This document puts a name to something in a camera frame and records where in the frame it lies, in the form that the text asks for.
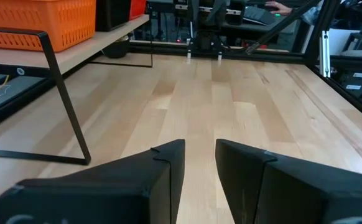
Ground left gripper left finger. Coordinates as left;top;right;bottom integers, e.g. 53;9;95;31
0;139;187;224

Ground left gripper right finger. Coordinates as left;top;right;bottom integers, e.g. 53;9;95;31
215;139;362;224

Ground black slotted plastic basket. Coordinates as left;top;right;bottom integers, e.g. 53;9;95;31
95;0;132;32

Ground red slotted plastic basket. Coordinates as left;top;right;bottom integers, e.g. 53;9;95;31
129;0;147;21

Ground orange slotted plastic basket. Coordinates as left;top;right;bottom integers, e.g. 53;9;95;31
0;0;97;53

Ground wooden shelf black metal legs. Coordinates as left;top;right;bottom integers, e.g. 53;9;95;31
0;14;154;166

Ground white paper sheet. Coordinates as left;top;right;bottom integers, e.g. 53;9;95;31
327;27;356;57

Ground black laptop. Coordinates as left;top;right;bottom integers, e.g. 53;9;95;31
243;6;277;26

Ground person's hand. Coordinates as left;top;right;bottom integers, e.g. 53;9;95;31
264;1;294;16

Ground silver aluminium bracket post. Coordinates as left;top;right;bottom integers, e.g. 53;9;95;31
320;29;332;78

